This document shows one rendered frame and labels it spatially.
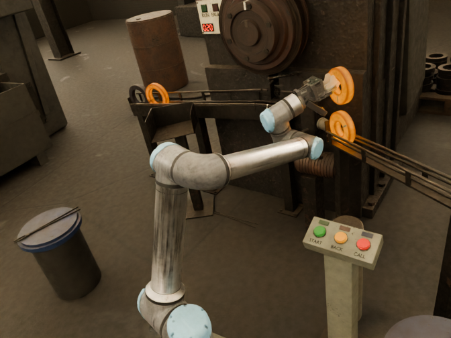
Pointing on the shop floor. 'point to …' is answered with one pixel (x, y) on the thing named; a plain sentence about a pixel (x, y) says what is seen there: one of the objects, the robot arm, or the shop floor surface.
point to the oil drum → (158, 49)
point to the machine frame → (356, 167)
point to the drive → (413, 63)
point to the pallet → (436, 68)
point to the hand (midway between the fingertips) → (339, 81)
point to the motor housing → (315, 184)
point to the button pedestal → (342, 274)
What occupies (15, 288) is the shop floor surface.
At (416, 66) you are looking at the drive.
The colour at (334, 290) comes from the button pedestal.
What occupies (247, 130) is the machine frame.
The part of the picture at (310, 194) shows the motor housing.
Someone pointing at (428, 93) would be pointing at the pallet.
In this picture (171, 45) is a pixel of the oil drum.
